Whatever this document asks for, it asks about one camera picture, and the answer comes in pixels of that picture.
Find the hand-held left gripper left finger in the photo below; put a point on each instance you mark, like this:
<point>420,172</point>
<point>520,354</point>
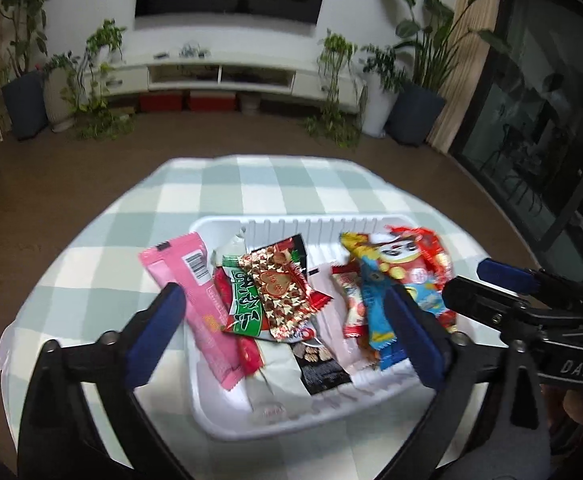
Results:
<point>156,330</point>

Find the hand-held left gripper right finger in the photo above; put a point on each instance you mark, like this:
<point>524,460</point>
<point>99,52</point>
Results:
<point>416,335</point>

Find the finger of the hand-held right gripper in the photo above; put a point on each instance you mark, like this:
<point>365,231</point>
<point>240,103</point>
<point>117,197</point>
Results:
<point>486,305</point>
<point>506,274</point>

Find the blue snack packet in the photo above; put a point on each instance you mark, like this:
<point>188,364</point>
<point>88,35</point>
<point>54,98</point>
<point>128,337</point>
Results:
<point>376,305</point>

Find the pink snack packet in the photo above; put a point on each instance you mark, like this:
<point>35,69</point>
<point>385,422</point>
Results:
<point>206,330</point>

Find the small red snack packet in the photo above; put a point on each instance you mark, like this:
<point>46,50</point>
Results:
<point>354,305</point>

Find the red candy packet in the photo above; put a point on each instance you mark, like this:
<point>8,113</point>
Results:
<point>421,260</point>

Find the pale pink translucent packet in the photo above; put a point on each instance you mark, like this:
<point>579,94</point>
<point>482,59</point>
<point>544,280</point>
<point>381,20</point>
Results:
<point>334,330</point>

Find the green snack packet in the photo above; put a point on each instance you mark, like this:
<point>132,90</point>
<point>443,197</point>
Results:
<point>241,310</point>

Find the dark red snack packet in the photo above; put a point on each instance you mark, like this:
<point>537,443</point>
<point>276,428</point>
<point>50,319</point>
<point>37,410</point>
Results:
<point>249,357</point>

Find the black snack packet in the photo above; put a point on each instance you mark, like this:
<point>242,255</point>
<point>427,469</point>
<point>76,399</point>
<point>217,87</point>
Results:
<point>321,370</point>

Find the white plastic tray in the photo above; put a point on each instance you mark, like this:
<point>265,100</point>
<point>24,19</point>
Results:
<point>221,410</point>

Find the orange snack bar packet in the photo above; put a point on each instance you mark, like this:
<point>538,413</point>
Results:
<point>356,245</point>

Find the gold red snack packet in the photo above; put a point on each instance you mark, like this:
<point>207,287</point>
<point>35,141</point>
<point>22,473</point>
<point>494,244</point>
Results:
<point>276,285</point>

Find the person's right hand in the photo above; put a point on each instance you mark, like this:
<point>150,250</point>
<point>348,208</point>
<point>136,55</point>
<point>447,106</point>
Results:
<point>576,405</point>

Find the green white checked tablecloth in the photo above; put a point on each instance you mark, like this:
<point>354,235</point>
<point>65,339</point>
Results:
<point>121,240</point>

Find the glass sliding door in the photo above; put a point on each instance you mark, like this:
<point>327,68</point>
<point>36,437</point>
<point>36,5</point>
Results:
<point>536,135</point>

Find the large-leaf plant in dark pot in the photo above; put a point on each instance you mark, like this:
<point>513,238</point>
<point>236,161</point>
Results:
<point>414,115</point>

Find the plant in white smooth pot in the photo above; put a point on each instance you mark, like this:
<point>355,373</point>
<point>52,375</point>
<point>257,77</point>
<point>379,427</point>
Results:
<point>376,110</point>

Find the wooden slat panel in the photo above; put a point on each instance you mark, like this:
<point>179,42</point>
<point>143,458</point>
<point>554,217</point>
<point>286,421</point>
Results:
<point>464,60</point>

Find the red storage box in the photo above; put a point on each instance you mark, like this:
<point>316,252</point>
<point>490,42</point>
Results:
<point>160,102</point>
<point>211,102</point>

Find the plant in white ribbed pot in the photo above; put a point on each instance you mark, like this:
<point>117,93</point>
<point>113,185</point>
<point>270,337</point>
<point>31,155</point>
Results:
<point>59,105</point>

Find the tall plant in dark pot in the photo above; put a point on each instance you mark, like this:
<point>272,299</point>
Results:
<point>24,105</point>

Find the white television cabinet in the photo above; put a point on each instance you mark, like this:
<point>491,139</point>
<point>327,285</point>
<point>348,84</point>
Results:
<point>311,85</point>

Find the trailing plant on cabinet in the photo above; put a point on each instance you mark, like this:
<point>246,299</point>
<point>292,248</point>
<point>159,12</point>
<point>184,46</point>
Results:
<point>334,60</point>
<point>101,40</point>

